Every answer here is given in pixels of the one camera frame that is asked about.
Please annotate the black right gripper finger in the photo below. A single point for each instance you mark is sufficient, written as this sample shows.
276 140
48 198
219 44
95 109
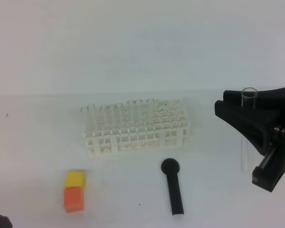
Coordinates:
257 126
269 99

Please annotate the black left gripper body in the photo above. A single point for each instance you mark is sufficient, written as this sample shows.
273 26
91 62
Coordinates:
5 222

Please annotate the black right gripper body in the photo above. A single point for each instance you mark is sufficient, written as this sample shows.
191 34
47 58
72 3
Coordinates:
268 173

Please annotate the clear glass test tube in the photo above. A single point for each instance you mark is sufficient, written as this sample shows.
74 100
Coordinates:
249 95

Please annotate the white plastic test tube rack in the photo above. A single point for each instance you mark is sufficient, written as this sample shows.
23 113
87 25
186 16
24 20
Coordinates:
171 128

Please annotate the glass tube in rack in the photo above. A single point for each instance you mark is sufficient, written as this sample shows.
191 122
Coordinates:
104 117
91 115
119 115
130 112
111 109
138 111
84 113
150 106

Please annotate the glass tube in rack leftmost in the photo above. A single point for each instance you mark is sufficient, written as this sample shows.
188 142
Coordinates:
84 113

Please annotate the orange foam cube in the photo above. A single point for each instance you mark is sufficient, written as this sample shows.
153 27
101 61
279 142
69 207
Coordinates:
73 199

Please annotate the yellow foam cube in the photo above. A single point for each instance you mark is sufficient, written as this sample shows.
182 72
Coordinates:
75 179

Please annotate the black scoop tool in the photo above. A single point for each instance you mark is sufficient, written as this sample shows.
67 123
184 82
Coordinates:
170 167

